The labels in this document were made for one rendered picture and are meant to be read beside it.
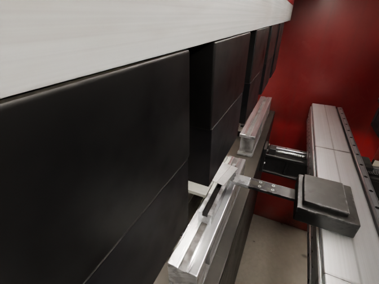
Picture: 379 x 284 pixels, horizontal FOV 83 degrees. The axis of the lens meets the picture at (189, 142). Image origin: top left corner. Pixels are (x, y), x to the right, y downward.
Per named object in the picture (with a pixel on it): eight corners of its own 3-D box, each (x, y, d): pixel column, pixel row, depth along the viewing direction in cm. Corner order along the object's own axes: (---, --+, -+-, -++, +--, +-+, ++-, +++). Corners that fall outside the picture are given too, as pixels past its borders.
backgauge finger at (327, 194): (237, 169, 61) (238, 155, 58) (344, 198, 51) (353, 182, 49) (224, 198, 51) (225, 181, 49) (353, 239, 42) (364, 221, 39)
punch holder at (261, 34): (224, 96, 57) (230, 25, 49) (257, 101, 54) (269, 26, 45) (203, 117, 45) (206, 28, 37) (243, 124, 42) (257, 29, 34)
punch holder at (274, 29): (242, 79, 73) (249, 23, 64) (268, 81, 69) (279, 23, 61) (229, 91, 61) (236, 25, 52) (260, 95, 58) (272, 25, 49)
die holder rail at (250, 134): (258, 111, 126) (260, 96, 121) (268, 113, 124) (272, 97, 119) (236, 154, 87) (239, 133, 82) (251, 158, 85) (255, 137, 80)
